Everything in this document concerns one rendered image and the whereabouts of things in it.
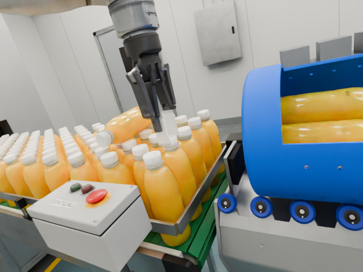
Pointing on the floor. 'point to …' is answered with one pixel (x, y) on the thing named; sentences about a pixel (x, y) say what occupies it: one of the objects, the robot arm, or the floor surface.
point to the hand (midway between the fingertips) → (166, 128)
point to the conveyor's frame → (157, 257)
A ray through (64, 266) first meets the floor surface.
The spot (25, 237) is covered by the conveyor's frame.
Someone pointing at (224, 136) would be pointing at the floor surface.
